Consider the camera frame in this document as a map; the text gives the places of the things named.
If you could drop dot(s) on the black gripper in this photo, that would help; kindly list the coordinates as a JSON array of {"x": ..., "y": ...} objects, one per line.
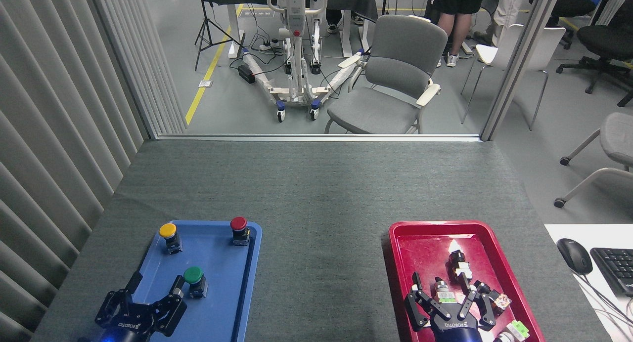
[
  {"x": 129, "y": 326},
  {"x": 456, "y": 329}
]

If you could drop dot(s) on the green push button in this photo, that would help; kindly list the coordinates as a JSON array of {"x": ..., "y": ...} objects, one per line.
[{"x": 194, "y": 275}]

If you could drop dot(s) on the yellow push button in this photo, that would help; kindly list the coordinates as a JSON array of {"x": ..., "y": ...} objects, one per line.
[{"x": 168, "y": 230}]

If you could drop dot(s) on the red push button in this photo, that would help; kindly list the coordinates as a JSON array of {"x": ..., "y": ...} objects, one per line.
[{"x": 239, "y": 224}]

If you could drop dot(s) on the red plastic tray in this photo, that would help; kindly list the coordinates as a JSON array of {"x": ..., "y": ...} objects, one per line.
[{"x": 425, "y": 253}]

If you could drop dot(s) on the blue plastic tray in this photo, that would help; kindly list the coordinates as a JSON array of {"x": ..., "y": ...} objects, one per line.
[{"x": 217, "y": 268}]

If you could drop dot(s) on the black computer mouse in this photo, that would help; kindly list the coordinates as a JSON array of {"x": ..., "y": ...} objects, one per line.
[{"x": 573, "y": 255}]

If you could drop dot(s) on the white desk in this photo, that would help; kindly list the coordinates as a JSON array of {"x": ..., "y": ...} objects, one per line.
[{"x": 568, "y": 231}]

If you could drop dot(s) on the black keyboard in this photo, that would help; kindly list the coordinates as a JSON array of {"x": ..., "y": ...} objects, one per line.
[{"x": 615, "y": 268}]

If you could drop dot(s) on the white floor plate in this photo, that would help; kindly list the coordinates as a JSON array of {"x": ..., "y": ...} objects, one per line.
[{"x": 205, "y": 83}]

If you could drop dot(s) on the grey chair on castors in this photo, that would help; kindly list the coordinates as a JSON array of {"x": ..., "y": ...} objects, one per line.
[{"x": 615, "y": 139}]

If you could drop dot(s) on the grey armchair with cream armrests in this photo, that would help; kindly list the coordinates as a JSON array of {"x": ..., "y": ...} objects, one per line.
[{"x": 395, "y": 70}]

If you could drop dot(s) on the black power adapter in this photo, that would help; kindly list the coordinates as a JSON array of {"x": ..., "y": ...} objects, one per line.
[{"x": 246, "y": 73}]

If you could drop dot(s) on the white plastic chair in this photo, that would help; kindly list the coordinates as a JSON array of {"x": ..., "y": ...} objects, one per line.
[{"x": 539, "y": 45}]

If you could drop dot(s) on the black tripod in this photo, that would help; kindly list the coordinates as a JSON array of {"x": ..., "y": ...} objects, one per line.
[{"x": 205, "y": 33}]

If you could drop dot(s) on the white power strip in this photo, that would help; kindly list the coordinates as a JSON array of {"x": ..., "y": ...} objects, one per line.
[{"x": 268, "y": 46}]

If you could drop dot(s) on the person in black shorts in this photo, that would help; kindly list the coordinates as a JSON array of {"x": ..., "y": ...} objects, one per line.
[{"x": 457, "y": 6}]

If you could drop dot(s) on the white stand on wheels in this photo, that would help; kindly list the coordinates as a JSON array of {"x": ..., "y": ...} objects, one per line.
[{"x": 295, "y": 45}]

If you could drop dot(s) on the person in beige trousers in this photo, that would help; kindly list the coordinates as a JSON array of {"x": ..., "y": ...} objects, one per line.
[{"x": 507, "y": 6}]

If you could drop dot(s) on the black office chair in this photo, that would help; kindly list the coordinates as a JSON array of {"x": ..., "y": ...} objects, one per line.
[
  {"x": 606, "y": 40},
  {"x": 568, "y": 6}
]

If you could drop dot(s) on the silver-topped switch with green label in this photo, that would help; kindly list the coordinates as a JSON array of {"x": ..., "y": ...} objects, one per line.
[{"x": 445, "y": 293}]

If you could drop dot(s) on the black switch with white block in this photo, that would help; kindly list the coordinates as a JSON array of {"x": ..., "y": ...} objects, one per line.
[{"x": 461, "y": 268}]

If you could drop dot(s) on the white and green switch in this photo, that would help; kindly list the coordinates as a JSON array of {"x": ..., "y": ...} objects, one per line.
[{"x": 517, "y": 329}]

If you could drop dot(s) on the silver corner post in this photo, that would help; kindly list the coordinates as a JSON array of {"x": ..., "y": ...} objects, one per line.
[{"x": 519, "y": 60}]

